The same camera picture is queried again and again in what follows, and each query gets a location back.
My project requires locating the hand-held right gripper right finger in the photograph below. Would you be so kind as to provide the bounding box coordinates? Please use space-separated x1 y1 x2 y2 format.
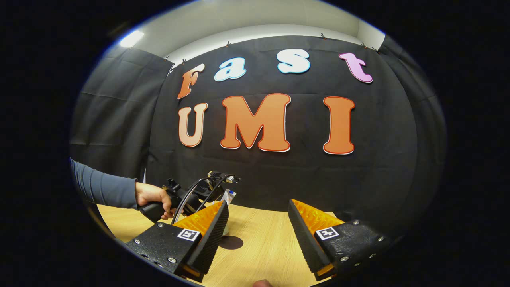
288 199 393 281

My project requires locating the dark brown round coaster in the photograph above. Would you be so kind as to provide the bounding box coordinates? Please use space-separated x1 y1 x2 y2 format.
218 235 244 250

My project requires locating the ceiling light panel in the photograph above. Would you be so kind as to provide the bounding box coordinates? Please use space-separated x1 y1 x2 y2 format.
120 30 145 48

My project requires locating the black backdrop cloth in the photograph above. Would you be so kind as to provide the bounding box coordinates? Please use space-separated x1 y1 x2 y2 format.
70 35 449 236

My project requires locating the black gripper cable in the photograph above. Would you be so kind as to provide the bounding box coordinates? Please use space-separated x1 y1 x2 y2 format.
172 177 224 224

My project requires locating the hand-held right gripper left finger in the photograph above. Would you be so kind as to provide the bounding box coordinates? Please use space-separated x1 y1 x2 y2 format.
126 200 230 283

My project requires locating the wooden desktop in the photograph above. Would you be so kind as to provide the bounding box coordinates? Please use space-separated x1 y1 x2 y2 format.
97 201 347 287

